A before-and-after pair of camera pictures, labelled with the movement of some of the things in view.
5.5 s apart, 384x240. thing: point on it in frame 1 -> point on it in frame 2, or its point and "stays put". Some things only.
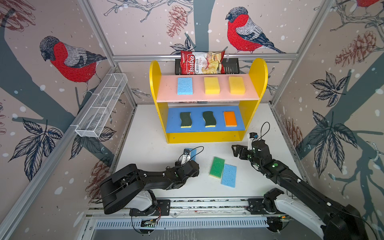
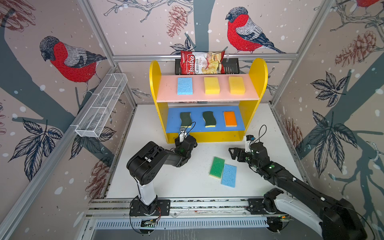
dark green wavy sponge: [186, 120] stays put
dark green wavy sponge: [209, 119] stays put
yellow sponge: [212, 85] stays put
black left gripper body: [196, 174] -> [179, 145]
